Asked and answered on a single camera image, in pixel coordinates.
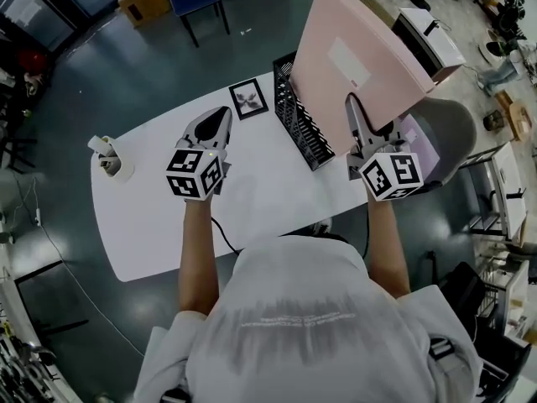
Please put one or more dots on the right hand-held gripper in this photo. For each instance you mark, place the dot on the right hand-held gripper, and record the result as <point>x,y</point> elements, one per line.
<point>394,174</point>

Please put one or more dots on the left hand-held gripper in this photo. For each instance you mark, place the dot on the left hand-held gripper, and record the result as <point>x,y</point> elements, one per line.
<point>193,174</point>

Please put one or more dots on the pink paper folder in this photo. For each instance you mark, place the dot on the pink paper folder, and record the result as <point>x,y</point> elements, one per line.
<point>331,99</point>

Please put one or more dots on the black mesh file rack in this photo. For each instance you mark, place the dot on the black mesh file rack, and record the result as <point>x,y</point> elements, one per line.
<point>302,128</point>

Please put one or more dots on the person's right forearm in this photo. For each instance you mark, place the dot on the person's right forearm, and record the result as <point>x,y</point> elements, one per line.
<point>388,246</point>

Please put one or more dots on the person's left forearm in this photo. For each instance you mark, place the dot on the person's left forearm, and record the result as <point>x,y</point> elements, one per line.
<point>199,258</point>

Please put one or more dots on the brown cardboard box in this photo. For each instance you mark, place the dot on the brown cardboard box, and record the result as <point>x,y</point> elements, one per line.
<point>147,4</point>

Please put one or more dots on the purple document case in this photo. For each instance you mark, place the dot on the purple document case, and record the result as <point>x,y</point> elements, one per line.
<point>419,141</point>

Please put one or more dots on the grey chair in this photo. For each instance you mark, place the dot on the grey chair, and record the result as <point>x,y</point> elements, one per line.
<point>453,132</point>

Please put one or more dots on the white-topped brown cabinet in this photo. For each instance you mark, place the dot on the white-topped brown cabinet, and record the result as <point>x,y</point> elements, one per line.
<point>436,40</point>

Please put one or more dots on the white paper strip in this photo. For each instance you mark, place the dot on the white paper strip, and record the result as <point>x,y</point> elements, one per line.
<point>97,144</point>

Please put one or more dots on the person's right white shoe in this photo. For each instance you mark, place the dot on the person's right white shoe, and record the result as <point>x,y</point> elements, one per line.
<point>323,227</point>

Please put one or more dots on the person's black trousers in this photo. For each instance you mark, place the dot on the person's black trousers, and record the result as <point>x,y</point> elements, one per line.
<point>335,237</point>

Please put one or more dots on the white black-framed table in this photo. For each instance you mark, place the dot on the white black-framed table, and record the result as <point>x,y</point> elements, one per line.
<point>507,183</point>

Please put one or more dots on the black office chair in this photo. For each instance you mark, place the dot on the black office chair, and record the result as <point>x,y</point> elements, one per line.
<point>465,288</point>

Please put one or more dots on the white power strip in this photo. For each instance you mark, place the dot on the white power strip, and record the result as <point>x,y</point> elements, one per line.
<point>38,216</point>

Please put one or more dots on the red bag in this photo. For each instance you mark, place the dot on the red bag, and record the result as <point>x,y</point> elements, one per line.
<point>30,59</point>

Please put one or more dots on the person's white shirt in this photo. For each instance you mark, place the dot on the person's white shirt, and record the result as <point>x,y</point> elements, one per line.
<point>310,330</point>

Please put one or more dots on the black-framed side table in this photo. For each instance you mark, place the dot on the black-framed side table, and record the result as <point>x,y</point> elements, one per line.
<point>46,296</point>

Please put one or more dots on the black harness buckle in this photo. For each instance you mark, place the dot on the black harness buckle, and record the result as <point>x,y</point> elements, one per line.
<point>176,395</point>
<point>441,347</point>

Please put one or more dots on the black picture frame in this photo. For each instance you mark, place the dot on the black picture frame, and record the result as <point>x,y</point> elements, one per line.
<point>248,99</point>

